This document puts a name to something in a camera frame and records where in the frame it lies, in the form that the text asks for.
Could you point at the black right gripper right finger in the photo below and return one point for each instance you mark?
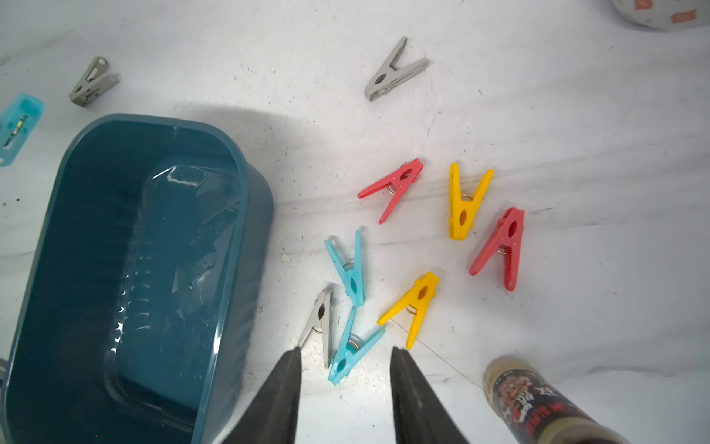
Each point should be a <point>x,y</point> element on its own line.
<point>419,417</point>

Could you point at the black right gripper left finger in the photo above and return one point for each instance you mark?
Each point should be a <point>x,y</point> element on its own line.
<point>272,416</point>

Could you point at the grey clothespin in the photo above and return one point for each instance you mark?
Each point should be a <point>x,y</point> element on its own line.
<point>389,77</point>
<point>94,82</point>
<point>320,321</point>

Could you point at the yellow clothespin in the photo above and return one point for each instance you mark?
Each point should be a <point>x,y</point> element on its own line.
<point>464,207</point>
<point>418,298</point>

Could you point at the teal clothespin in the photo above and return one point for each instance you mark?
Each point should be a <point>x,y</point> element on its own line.
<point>17,123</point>
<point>350,353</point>
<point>352,273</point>

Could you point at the red clothespin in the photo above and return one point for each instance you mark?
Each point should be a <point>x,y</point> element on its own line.
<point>506,239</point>
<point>397,183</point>

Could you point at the teal plastic storage box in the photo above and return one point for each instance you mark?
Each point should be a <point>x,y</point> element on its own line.
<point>137,317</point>

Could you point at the small dark cylinder jar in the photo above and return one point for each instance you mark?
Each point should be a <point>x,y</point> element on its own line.
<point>534,411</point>

